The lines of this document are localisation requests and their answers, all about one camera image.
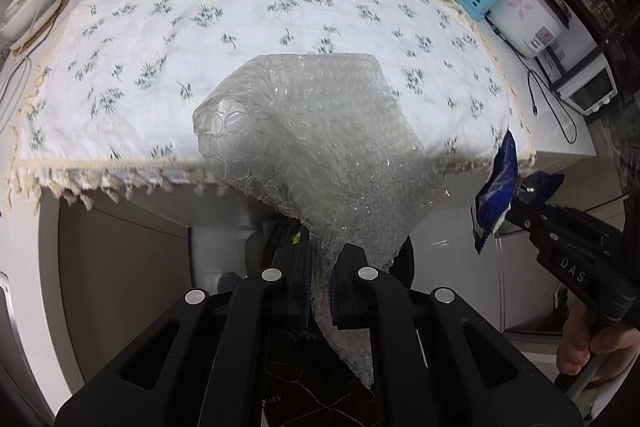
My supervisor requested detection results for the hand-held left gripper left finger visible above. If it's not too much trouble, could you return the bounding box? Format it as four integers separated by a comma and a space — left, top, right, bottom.
54, 238, 313, 427

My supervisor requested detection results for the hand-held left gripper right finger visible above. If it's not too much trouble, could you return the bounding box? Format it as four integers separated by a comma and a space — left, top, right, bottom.
330, 243, 584, 427

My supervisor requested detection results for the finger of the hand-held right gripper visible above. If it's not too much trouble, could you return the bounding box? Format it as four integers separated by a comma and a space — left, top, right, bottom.
541, 203, 627, 259
506, 193, 557, 254

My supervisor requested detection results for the blue snack packet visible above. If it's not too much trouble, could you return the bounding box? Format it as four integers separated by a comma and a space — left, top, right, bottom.
470, 129, 566, 255

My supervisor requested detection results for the clear bubble wrap sheet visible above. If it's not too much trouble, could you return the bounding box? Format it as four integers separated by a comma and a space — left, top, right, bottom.
192, 52, 453, 390

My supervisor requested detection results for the person's right hand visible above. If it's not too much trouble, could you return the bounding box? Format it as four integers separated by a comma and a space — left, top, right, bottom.
556, 304, 640, 375

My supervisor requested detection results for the white toaster oven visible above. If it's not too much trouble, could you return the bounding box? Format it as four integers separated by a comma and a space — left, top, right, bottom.
537, 39, 618, 115

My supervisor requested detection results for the white rice cooker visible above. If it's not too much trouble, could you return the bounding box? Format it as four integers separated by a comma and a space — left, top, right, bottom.
485, 0, 573, 60

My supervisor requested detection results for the white floral tablecloth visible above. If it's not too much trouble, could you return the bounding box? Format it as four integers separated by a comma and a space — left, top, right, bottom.
2, 0, 538, 212

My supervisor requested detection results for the thin black appliance cable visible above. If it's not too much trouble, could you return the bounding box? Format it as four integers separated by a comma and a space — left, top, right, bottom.
526, 69, 578, 144

